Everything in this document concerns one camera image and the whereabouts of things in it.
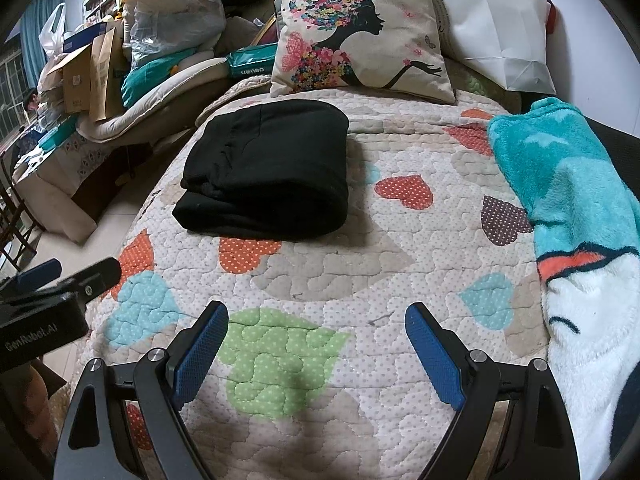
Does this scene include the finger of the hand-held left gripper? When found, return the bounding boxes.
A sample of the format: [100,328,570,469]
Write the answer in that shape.
[57,256,122,305]
[0,259,63,306]

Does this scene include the teal curtain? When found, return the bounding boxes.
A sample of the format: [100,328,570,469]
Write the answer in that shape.
[20,0,68,76]

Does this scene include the black pants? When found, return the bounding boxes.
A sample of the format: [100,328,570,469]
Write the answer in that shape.
[172,100,350,240]

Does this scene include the diamond-print white cloth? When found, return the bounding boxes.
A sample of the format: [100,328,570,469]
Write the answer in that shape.
[50,130,126,186]

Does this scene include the teal tissue pack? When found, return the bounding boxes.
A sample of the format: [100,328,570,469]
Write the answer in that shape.
[226,44,278,80]

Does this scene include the white paper bag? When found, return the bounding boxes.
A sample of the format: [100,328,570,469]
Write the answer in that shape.
[430,0,557,93]

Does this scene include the clear plastic bag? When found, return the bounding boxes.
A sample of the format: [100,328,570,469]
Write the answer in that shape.
[122,0,227,68]

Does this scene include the brown paper bag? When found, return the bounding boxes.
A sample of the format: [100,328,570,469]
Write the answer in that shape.
[89,20,126,122]

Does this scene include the dark wooden chair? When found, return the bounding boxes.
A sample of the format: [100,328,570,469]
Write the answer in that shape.
[0,150,48,273]

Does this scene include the window with grille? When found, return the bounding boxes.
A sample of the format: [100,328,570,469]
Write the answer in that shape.
[0,47,26,146]

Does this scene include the beige padded mat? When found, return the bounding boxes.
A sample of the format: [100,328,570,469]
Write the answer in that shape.
[75,57,236,146]

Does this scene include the teal fleece blanket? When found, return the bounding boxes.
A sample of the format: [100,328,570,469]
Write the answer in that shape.
[487,96,640,466]

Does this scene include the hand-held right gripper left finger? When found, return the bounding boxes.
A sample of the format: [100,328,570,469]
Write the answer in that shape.
[52,300,231,480]

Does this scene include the heart-print quilt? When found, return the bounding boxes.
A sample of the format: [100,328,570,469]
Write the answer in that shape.
[82,80,556,480]

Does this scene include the floral figure printed cushion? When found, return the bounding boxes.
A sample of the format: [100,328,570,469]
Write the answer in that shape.
[270,0,457,106]

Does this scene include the cardboard box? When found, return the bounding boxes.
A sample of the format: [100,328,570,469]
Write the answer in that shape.
[47,42,96,116]

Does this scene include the white plastic bag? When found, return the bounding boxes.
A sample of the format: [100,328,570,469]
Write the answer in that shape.
[39,2,68,56]

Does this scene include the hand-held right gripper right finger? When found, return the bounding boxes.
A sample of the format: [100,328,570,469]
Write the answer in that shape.
[404,302,573,480]

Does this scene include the teal cloth bundle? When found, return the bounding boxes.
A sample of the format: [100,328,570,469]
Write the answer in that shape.
[121,49,201,109]

